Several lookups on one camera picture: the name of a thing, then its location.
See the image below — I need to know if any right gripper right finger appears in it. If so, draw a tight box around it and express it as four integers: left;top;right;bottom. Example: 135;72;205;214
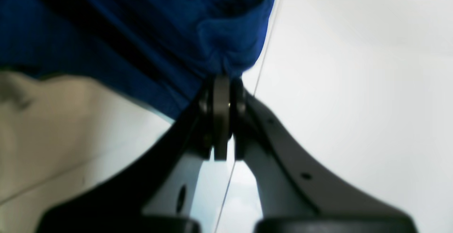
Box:
230;79;417;233

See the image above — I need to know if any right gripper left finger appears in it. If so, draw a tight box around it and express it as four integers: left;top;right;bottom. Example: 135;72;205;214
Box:
36;76;231;233

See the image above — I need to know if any dark blue t-shirt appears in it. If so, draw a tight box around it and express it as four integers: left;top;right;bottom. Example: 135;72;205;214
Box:
0;0;274;119

